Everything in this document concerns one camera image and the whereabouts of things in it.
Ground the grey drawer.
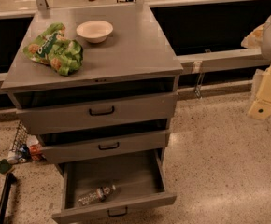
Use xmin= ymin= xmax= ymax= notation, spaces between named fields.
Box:
xmin=52 ymin=150 xmax=176 ymax=224
xmin=17 ymin=92 xmax=177 ymax=134
xmin=41 ymin=130 xmax=170 ymax=163

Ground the wire basket on floor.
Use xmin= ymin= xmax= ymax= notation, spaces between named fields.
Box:
xmin=9 ymin=122 xmax=40 ymax=155

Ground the grey metal rail barrier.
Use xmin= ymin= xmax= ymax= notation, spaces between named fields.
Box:
xmin=178 ymin=49 xmax=270 ymax=75

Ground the black stand leg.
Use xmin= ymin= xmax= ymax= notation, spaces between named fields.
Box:
xmin=0 ymin=173 xmax=17 ymax=224

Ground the white can in basket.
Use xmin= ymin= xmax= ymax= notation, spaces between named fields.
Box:
xmin=7 ymin=150 xmax=19 ymax=164

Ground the blue can in basket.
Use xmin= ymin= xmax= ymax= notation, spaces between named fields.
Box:
xmin=18 ymin=144 xmax=31 ymax=163

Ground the grey bottom drawer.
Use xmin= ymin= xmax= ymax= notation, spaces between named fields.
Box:
xmin=52 ymin=150 xmax=176 ymax=224

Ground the grey drawer cabinet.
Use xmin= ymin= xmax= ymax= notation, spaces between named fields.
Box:
xmin=0 ymin=3 xmax=184 ymax=224

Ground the white ceramic bowl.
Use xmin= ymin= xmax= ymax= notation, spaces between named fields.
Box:
xmin=76 ymin=21 xmax=113 ymax=44

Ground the green snack chip bag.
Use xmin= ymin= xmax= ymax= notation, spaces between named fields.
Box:
xmin=23 ymin=22 xmax=83 ymax=76

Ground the clear plastic water bottle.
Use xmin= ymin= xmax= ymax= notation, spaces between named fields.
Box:
xmin=78 ymin=185 xmax=116 ymax=206

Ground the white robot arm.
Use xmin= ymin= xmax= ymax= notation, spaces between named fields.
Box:
xmin=241 ymin=15 xmax=271 ymax=120

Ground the green sponge on floor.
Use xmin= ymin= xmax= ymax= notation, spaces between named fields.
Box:
xmin=0 ymin=159 xmax=14 ymax=175

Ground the grey top drawer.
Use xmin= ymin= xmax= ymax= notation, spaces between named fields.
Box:
xmin=17 ymin=92 xmax=177 ymax=134

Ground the orange red snack pack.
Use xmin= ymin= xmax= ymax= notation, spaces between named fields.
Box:
xmin=29 ymin=145 xmax=43 ymax=161

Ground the grey middle drawer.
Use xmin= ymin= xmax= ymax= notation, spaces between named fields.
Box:
xmin=41 ymin=130 xmax=170 ymax=163

